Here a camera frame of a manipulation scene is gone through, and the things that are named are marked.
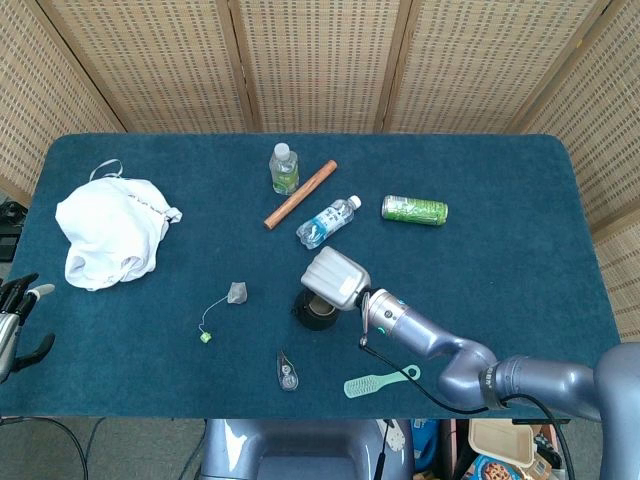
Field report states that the blue carpet table cover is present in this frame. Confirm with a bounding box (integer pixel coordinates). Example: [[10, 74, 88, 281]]
[[0, 132, 626, 420]]

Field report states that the green energy drink can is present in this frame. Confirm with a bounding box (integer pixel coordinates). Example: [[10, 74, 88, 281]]
[[381, 194, 449, 227]]

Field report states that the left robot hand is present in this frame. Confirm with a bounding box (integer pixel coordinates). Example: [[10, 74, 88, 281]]
[[0, 272, 56, 384]]

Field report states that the blue cookie box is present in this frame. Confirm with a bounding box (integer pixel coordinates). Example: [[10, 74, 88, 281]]
[[467, 453, 539, 480]]

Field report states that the blue label water bottle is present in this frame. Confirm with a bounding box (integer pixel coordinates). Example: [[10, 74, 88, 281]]
[[295, 194, 363, 251]]

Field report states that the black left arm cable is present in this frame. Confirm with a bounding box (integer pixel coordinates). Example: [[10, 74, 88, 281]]
[[0, 414, 90, 480]]

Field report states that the green label drink bottle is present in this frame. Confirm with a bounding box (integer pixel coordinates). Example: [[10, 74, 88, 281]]
[[269, 142, 301, 196]]

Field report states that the white cloth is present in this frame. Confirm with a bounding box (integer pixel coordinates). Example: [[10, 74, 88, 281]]
[[54, 158, 184, 292]]

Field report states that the brown wooden stick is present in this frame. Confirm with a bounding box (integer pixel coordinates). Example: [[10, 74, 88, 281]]
[[263, 159, 338, 231]]

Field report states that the black equipment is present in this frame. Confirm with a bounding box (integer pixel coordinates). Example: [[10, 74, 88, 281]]
[[0, 199, 24, 261]]

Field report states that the mint green brush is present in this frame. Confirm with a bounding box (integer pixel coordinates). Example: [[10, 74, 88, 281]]
[[343, 364, 422, 400]]

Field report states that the blue package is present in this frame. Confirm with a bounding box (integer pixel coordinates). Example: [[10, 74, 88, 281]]
[[412, 418, 441, 471]]

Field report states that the tea bag with green tag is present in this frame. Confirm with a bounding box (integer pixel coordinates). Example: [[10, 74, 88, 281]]
[[199, 281, 248, 344]]

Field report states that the woven rattan folding screen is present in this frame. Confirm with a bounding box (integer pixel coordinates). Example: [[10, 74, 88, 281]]
[[0, 0, 640, 346]]

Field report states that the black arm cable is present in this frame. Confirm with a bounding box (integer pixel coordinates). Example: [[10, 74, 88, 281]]
[[358, 335, 576, 480], [0, 414, 90, 480]]

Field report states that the grey robot torso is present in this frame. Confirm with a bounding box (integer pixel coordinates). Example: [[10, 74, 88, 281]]
[[199, 418, 416, 480]]

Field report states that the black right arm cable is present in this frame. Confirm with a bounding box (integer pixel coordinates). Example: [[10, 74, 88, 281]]
[[358, 335, 576, 480]]

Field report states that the black teapot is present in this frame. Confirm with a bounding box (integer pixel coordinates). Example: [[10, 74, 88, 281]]
[[291, 288, 339, 332]]

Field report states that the correction tape dispenser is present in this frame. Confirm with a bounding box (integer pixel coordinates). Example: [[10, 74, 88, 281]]
[[275, 349, 300, 393]]

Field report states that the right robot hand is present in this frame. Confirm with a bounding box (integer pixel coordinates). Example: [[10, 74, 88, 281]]
[[300, 245, 372, 312]]

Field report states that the beige takeaway container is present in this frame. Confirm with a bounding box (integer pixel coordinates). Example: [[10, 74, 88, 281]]
[[467, 418, 536, 469]]

